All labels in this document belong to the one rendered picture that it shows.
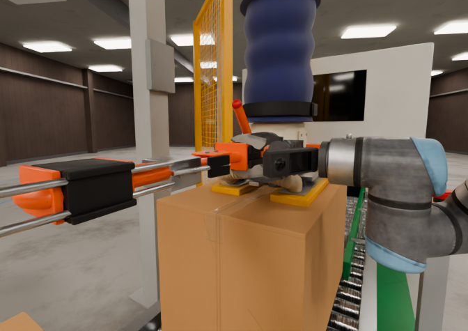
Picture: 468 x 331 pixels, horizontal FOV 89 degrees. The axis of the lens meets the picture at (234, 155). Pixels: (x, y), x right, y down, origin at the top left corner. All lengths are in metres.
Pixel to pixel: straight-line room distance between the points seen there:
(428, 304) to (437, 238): 0.61
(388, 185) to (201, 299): 0.49
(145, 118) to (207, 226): 1.19
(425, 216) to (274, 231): 0.24
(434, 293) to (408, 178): 0.68
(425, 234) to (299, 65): 0.49
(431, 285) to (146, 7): 1.89
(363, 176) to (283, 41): 0.43
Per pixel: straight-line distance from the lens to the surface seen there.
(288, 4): 0.76
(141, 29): 1.78
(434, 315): 1.13
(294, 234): 0.48
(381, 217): 0.47
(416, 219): 0.47
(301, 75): 0.72
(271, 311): 0.58
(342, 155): 0.45
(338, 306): 1.18
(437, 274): 1.06
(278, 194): 0.63
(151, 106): 1.65
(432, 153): 0.45
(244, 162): 0.51
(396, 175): 0.45
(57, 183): 0.26
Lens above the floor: 1.23
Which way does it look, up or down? 7 degrees down
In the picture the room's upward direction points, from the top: straight up
